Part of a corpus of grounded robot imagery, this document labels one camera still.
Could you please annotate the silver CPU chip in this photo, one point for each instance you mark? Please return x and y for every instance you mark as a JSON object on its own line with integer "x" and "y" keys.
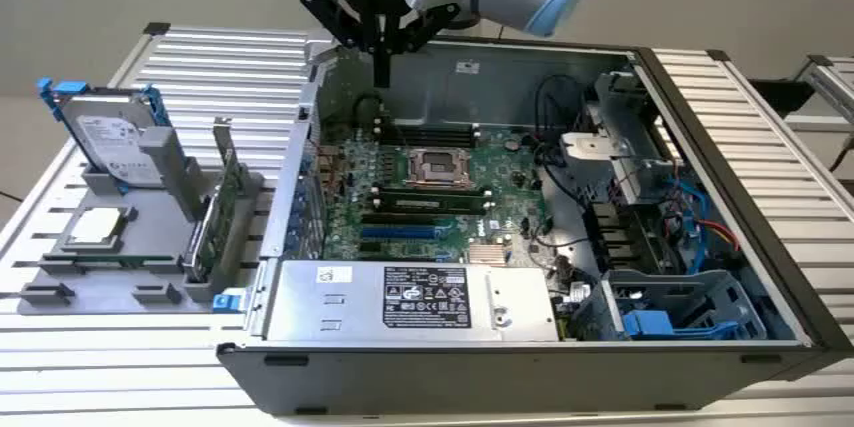
{"x": 96, "y": 224}

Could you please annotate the silver power supply unit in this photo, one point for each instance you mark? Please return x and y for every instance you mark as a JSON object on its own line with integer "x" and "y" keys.
{"x": 347, "y": 312}

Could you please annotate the CPU socket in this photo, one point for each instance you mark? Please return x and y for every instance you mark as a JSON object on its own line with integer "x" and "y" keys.
{"x": 436, "y": 165}

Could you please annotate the silver coin cell battery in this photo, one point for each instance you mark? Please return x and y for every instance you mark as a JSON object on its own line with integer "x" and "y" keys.
{"x": 512, "y": 143}

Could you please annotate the green graphics card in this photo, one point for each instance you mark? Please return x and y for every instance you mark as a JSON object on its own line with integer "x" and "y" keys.
{"x": 234, "y": 197}

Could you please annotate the hard disk in blue carrier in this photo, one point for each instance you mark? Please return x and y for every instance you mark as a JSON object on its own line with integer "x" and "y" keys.
{"x": 107, "y": 132}

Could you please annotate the aluminium frame table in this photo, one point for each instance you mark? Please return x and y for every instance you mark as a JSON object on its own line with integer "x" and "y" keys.
{"x": 827, "y": 77}

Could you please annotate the gray parts rack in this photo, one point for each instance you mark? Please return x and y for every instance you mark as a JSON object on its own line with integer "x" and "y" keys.
{"x": 153, "y": 242}

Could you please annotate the green motherboard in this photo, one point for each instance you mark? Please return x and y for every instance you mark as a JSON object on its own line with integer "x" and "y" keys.
{"x": 507, "y": 172}

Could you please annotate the silver finned chipset heatsink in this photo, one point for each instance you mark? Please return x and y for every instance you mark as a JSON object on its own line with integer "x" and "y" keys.
{"x": 487, "y": 254}

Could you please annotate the blue disk carrier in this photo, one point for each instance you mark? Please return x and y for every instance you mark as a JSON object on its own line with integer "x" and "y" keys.
{"x": 643, "y": 322}

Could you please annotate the open black PC case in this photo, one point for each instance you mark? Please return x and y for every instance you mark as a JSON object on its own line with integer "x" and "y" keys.
{"x": 467, "y": 382}

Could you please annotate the green loose RAM stick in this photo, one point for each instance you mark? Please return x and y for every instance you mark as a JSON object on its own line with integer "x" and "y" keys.
{"x": 143, "y": 262}

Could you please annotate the blue case latch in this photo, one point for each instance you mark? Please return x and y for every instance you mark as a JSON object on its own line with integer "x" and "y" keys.
{"x": 223, "y": 303}

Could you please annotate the blue expansion slot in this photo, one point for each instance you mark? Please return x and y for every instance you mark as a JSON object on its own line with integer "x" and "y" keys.
{"x": 400, "y": 234}

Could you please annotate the gray metal drive cage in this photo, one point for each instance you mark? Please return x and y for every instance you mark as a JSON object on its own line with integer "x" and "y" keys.
{"x": 621, "y": 97}

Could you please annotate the gray disk bay cage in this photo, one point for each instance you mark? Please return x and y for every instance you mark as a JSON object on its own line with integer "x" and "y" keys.
{"x": 667, "y": 277}

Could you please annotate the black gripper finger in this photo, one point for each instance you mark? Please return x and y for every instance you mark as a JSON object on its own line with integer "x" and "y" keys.
{"x": 334, "y": 17}
{"x": 420, "y": 29}

